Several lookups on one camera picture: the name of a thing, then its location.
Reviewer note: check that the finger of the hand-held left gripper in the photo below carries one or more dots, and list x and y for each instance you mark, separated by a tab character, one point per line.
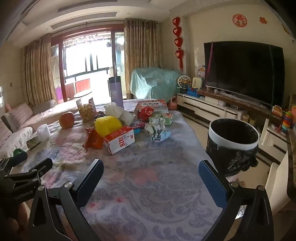
30	171

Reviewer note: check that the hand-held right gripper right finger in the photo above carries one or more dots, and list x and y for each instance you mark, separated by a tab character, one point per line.
214	185

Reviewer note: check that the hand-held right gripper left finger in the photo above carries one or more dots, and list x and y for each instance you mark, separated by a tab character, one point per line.
90	183

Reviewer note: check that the orange snack wrapper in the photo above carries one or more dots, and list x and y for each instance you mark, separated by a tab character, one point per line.
93	139

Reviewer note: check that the white and red carton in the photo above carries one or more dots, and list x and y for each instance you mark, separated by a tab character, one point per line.
118	142

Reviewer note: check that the white waste bin black liner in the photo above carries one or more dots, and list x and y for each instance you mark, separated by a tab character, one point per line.
231	139

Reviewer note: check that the yellow crinkled plastic bag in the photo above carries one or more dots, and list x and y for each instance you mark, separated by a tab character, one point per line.
107	125

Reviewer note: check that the blue plastic wrapper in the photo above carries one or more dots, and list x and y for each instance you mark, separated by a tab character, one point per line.
137	131

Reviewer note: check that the white paper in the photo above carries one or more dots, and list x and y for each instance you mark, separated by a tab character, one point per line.
126	118

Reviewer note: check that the white tissue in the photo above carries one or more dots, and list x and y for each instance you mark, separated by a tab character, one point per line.
113	109

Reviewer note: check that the multicolour paper ball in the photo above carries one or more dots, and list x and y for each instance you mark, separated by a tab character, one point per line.
157	129

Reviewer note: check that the person's left hand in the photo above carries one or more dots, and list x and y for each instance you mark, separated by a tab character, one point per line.
15	224

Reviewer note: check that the green foil ball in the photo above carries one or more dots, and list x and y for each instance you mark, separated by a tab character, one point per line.
19	153

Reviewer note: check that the green wrapped packet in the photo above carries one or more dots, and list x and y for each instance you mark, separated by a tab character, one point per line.
32	143

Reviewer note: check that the white pleated paper cup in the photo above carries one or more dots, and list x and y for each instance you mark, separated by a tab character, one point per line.
43	133

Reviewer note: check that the beige sofa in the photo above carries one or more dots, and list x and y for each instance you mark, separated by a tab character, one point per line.
27	120

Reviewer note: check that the red apple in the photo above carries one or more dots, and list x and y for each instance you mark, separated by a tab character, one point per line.
67	120

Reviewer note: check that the bag of yellow snack balls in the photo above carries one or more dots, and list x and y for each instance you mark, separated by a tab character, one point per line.
86	111

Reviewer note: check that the white television cabinet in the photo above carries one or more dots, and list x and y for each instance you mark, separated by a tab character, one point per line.
203	106

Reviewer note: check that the green carton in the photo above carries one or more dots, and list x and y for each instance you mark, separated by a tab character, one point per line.
165	118

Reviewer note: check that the round white table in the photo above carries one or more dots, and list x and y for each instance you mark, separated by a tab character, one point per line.
82	93

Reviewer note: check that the pink toy kettle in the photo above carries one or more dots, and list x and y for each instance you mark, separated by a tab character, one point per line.
172	103

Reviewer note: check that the purple thermos bottle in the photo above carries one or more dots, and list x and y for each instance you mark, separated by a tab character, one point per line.
116	92

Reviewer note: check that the blue toy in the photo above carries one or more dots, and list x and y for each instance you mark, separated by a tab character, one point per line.
192	91

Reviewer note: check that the toy cash register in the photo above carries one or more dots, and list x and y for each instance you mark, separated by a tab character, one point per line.
277	112

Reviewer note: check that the red cover picture book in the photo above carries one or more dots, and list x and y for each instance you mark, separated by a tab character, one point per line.
150	103

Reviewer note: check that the beige curtain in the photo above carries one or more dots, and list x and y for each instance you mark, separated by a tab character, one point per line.
141	46
38	69

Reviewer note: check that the ferris wheel toy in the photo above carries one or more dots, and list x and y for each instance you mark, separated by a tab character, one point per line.
184	82

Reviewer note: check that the house shaped toy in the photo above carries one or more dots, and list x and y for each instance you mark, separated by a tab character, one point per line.
200	71

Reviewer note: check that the black television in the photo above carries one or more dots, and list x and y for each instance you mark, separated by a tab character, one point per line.
245	71

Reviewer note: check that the teal cloth covered furniture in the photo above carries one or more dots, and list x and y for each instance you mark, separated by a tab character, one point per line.
152	81

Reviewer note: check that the sliding glass door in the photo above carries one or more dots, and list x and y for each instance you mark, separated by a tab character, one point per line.
90	58

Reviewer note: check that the red heart hanging decoration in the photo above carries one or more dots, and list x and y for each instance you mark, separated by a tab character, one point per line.
178	41

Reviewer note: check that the ceiling air vent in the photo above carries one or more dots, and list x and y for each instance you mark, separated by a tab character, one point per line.
81	22

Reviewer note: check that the round red wall sticker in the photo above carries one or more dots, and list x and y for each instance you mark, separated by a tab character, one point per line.
239	20

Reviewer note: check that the figure wall sticker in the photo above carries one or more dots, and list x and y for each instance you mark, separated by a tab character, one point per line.
285	29

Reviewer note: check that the small red wall sticker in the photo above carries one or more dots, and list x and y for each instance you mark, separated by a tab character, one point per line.
263	20

